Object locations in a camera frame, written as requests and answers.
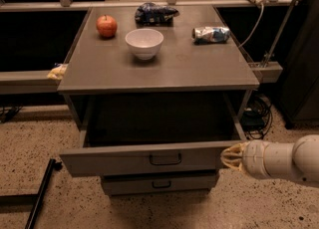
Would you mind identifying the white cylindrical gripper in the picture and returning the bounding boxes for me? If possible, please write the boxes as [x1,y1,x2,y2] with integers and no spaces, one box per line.
[220,140,296,179]

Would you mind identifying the grey top drawer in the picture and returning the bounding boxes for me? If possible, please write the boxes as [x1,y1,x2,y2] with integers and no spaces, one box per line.
[60,92,244,177]

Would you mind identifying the grey drawer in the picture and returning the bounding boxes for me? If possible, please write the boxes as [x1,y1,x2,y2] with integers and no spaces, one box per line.
[60,92,244,177]
[101,169,217,196]

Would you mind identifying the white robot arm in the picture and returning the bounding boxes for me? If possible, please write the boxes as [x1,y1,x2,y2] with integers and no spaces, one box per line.
[220,134,319,187]

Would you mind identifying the grey lower drawer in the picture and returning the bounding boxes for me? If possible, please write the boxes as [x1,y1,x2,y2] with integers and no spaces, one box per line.
[101,169,217,196]

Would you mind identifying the grey drawer cabinet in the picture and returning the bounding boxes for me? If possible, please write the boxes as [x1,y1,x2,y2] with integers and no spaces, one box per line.
[58,5,259,146]

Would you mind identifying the crushed silver blue can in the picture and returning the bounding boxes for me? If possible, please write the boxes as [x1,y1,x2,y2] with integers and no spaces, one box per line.
[191,27,230,45]

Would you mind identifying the white ceramic bowl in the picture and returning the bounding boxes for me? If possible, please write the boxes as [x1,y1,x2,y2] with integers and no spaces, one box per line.
[126,28,163,60]

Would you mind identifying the blue crumpled chip bag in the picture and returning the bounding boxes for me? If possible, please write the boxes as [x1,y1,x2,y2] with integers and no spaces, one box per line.
[135,2,179,25]

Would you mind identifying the red apple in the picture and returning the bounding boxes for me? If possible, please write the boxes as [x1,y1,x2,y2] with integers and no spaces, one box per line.
[96,15,118,38]

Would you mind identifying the black floor bar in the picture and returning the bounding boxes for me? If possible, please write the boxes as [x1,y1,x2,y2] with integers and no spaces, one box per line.
[25,158,62,229]

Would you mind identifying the black cable bundle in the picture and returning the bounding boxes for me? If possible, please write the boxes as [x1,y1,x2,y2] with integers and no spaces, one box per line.
[240,94,273,140]

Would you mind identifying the white power cable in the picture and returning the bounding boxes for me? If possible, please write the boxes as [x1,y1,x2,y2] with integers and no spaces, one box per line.
[236,3,265,49]

